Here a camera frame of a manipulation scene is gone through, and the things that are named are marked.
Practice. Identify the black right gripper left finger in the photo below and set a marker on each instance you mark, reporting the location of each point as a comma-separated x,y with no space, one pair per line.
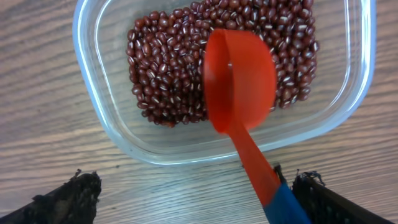
74,202

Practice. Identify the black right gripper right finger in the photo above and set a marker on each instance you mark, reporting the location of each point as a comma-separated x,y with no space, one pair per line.
309,201

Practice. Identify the orange scoop blue handle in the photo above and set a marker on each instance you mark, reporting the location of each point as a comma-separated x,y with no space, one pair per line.
240,82

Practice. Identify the red adzuki beans in container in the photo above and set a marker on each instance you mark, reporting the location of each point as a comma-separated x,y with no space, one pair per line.
165,53

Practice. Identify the clear plastic bean container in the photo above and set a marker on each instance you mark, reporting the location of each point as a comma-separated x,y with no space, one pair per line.
346,31

